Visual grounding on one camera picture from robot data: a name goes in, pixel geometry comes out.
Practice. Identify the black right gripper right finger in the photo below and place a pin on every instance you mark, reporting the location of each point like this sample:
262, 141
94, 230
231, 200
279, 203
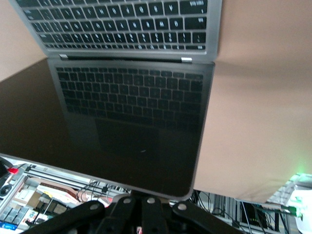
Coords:
195, 217

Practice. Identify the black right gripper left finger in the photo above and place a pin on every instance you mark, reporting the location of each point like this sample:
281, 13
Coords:
80, 217

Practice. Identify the grey laptop with black keyboard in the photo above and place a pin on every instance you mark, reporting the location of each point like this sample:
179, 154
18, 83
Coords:
122, 109

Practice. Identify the aluminium shelf rail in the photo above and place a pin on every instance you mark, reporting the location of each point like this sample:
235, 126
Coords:
61, 174

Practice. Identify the red left base cap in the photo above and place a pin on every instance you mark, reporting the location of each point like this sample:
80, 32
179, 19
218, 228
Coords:
13, 170

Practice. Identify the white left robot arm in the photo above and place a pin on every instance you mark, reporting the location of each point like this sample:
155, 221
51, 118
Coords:
3, 168

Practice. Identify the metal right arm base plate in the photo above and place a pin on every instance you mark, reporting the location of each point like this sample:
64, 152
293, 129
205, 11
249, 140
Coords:
282, 195

